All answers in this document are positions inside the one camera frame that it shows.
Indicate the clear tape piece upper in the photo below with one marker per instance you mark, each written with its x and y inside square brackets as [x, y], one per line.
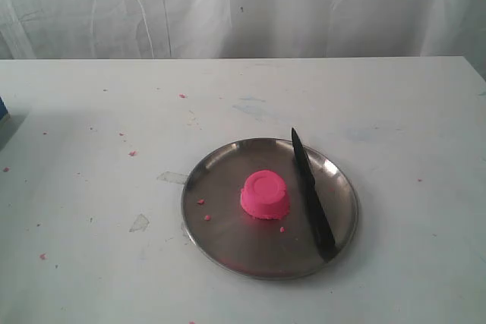
[172, 177]

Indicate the white backdrop sheet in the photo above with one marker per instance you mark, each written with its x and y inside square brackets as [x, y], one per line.
[241, 28]

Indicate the black knife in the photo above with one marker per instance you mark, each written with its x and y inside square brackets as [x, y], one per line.
[319, 224]

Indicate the clear tape piece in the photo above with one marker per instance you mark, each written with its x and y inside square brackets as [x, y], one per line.
[140, 224]
[172, 177]

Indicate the round stainless steel plate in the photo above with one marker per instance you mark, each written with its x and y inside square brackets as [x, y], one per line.
[266, 249]

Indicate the blue Motion Sand box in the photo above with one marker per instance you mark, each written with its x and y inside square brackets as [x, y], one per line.
[4, 113]

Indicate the clear tape piece lower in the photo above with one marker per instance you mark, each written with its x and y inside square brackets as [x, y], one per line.
[140, 224]

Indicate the pink play dough lump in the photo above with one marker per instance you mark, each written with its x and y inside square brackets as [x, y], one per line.
[264, 196]

